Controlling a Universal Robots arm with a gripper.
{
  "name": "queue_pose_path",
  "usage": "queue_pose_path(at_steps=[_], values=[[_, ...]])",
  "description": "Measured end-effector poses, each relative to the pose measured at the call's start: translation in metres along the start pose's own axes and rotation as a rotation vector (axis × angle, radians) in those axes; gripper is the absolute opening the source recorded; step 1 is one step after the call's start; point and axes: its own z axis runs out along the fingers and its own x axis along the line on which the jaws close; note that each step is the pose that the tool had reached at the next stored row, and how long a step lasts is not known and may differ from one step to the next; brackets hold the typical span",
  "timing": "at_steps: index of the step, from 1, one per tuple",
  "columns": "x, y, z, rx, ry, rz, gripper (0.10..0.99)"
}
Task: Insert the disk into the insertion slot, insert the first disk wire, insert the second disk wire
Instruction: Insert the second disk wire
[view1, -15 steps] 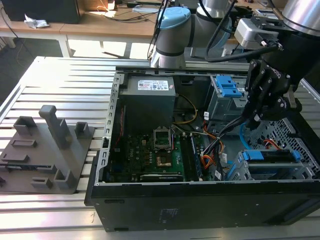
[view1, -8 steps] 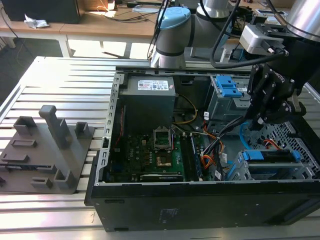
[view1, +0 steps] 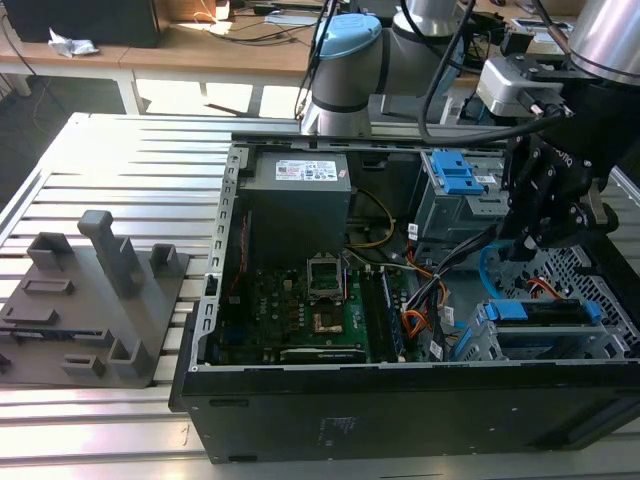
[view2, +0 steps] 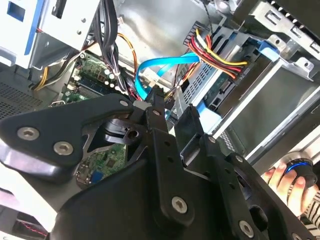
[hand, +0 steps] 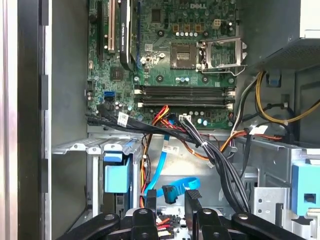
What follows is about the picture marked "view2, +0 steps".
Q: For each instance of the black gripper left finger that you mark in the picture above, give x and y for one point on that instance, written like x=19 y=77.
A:
x=50 y=130

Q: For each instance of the hard disk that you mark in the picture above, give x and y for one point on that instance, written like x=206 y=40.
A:
x=220 y=82

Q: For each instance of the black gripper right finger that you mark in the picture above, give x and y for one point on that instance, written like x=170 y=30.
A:
x=235 y=200

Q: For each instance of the person's hand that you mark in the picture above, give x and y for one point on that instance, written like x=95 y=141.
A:
x=297 y=197

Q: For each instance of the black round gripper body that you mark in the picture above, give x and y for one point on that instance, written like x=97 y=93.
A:
x=112 y=207

